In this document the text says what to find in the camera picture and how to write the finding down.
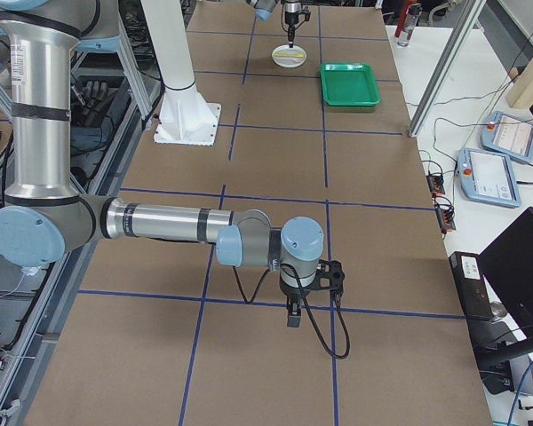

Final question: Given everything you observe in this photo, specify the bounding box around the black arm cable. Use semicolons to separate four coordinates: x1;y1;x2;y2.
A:
231;264;351;359

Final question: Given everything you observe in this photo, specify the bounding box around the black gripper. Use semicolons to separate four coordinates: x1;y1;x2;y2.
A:
279;281;311;327
282;11;299;46

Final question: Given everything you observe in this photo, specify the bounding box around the black computer monitor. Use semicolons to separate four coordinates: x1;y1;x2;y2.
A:
467;207;533;394

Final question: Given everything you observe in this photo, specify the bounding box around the yellow plastic spoon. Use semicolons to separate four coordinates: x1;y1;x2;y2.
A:
274;51;303;58

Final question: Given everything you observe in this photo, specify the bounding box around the blue teach pendant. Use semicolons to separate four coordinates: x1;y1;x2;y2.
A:
457;147;521;208
481;111;533;164

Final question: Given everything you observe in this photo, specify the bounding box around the orange black connector strip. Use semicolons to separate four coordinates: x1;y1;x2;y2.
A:
422;160;456;235

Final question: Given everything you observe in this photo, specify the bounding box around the black desktop computer box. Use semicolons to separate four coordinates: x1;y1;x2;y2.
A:
449;251;493;321

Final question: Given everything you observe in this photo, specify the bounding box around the clear water bottle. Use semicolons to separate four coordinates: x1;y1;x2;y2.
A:
397;3;422;47

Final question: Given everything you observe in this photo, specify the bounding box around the white round plate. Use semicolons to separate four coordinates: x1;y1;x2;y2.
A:
271;44;307;68

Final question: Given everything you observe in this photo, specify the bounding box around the aluminium frame post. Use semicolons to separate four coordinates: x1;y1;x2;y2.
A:
408;0;487;138

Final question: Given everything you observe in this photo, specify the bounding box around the green plastic tray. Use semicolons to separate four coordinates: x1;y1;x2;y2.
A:
320;62;381;108

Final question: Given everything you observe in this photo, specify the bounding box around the near blue teach pendant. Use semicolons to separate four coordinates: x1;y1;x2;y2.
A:
457;147;521;208

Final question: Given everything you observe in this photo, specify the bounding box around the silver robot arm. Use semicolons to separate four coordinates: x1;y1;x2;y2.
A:
245;0;303;48
0;1;323;327

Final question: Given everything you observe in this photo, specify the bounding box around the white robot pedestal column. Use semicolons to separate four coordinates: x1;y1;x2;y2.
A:
143;1;221;146

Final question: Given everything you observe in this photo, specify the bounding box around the far blue teach pendant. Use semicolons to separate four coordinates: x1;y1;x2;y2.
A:
481;111;533;164

